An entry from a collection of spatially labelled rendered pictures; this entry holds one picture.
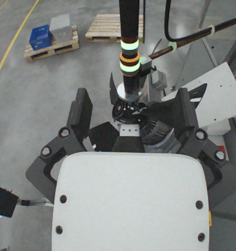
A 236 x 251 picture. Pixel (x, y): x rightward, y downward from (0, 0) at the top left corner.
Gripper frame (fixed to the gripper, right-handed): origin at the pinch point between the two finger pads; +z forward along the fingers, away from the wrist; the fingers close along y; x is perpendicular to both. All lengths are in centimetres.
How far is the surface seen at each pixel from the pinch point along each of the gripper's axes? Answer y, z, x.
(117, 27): -30, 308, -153
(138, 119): 3, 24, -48
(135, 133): 2, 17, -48
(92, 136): -24, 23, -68
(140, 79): 2.4, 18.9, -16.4
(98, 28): -72, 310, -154
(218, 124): 57, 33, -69
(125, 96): -1.5, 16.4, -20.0
